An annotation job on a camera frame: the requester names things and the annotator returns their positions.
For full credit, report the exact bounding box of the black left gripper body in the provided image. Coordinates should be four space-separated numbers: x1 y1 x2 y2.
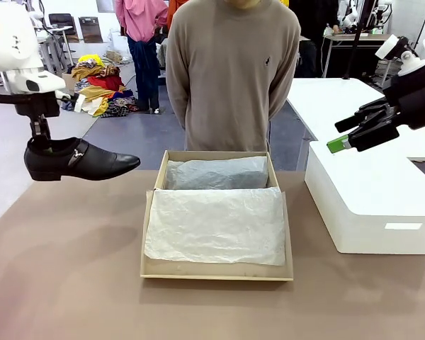
14 93 62 122

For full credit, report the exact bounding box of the black tripod stand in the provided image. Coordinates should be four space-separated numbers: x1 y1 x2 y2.
342 0 373 80

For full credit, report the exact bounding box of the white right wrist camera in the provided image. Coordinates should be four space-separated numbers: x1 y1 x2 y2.
375 33 417 60

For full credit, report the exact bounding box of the black office chair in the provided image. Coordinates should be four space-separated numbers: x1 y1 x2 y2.
48 13 76 44

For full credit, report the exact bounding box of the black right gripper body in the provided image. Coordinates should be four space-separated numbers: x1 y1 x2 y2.
384 63 425 130

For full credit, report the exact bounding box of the brown office chair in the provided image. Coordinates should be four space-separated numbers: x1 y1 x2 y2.
78 16 104 45

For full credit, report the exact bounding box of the person in black clothes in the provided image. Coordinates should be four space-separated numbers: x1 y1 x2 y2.
296 0 341 79

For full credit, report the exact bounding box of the person in pink top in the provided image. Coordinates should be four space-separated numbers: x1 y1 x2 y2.
115 0 170 115

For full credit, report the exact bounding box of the person in beige sweater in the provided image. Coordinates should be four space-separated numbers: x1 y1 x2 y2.
165 0 302 152

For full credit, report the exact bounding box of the black leather buckle shoe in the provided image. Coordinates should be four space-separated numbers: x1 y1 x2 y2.
23 137 142 182

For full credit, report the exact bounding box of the white table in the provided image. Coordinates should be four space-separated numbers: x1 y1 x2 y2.
285 77 425 162

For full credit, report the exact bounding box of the cardboard shoe box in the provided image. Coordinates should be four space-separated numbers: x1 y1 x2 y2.
140 149 295 283

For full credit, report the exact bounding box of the white tissue paper sheet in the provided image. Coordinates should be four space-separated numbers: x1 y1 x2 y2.
144 155 288 267

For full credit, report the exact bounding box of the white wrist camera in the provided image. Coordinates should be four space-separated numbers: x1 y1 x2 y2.
73 93 89 114
375 33 417 60

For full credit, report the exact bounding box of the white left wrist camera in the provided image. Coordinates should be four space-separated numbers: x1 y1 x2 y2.
73 93 89 114

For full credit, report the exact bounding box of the colourful clothes pile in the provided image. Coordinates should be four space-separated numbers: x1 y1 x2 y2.
70 52 141 118

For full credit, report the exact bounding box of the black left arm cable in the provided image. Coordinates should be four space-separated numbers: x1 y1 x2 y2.
0 91 33 106

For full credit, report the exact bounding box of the brown background work table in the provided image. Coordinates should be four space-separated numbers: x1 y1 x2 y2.
319 33 391 79

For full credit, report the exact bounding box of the white shoe box lid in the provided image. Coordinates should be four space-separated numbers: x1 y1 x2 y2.
304 140 425 255

